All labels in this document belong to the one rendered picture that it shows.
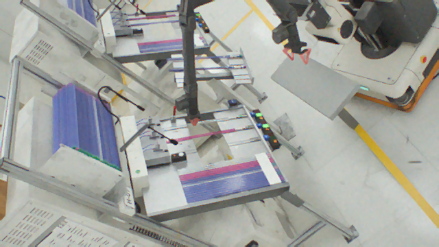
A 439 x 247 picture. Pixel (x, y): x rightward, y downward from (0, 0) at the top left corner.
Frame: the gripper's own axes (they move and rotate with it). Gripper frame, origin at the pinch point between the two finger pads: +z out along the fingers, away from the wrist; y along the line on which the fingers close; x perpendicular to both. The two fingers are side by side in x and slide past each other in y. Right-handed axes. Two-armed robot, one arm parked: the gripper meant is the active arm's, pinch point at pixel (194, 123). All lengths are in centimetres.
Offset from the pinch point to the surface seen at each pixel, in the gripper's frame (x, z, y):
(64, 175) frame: -67, -29, 49
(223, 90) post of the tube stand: 29.1, 8.2, -37.0
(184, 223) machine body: -16, 57, 25
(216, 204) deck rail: -5, 1, 60
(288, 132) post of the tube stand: 79, 56, -32
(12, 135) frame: -81, -53, 46
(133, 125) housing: -34.6, -9.2, 1.6
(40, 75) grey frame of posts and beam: -74, -43, -10
